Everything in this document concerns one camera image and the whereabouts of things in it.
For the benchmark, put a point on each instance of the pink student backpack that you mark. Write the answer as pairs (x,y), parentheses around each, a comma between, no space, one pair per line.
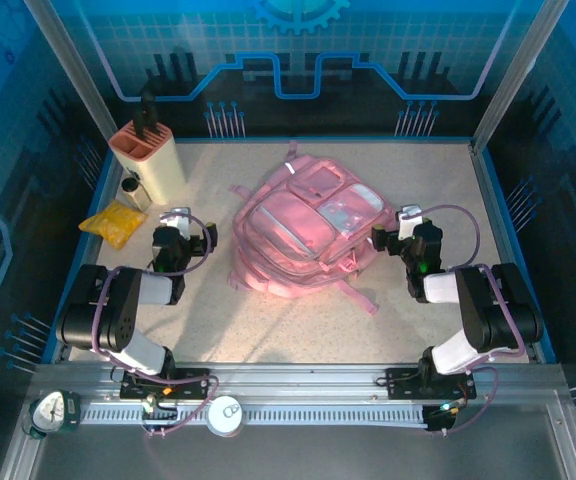
(293,225)

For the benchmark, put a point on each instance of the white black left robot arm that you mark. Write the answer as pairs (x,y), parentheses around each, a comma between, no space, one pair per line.
(118,310)

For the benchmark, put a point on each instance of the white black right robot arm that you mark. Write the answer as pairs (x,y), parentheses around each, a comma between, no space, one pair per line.
(493,310)

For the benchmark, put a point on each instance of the small bottle black cap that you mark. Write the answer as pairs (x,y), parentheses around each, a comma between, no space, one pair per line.
(138,197)

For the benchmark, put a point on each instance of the yellow snack packet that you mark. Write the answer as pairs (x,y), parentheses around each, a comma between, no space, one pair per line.
(113,225)

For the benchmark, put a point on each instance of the beige knife block pink rim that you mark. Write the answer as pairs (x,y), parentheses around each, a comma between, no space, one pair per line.
(158,167)

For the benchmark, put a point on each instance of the aluminium front beam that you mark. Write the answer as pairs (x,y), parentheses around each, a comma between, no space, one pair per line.
(293,381)

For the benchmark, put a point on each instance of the green round dial gauge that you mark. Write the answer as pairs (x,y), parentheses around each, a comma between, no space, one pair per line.
(50,410)

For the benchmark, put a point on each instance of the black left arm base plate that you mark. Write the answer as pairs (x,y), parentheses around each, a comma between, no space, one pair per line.
(195,382)

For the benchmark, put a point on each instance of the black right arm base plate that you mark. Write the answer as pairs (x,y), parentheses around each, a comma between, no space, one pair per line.
(400,382)

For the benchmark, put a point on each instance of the aluminium frame post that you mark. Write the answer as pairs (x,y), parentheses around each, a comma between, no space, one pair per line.
(76,75)
(517,75)

